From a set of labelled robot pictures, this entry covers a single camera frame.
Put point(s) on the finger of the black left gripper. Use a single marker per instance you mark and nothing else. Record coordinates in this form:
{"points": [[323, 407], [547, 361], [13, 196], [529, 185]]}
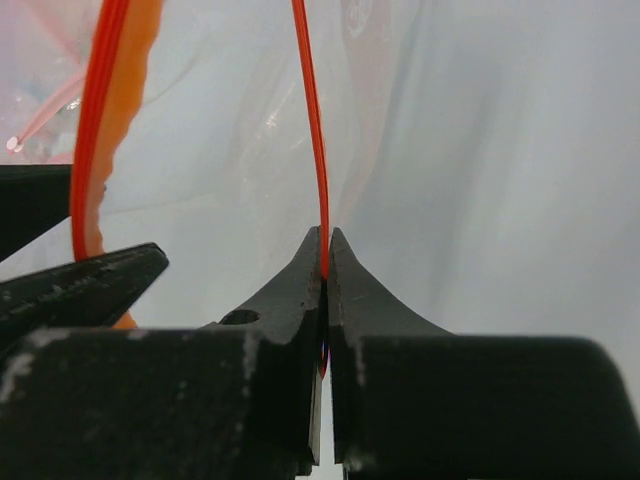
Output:
{"points": [[90, 293], [34, 199]]}

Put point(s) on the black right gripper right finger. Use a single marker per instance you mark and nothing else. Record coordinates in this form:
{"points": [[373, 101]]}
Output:
{"points": [[414, 401]]}

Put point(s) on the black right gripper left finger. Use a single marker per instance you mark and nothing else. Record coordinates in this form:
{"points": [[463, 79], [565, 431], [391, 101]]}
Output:
{"points": [[235, 399]]}

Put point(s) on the clear orange zip bag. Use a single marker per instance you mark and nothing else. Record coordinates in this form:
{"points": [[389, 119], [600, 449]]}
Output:
{"points": [[290, 111]]}

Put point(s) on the pile of clear zip bags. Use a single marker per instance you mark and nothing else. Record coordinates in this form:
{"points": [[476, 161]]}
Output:
{"points": [[45, 49]]}

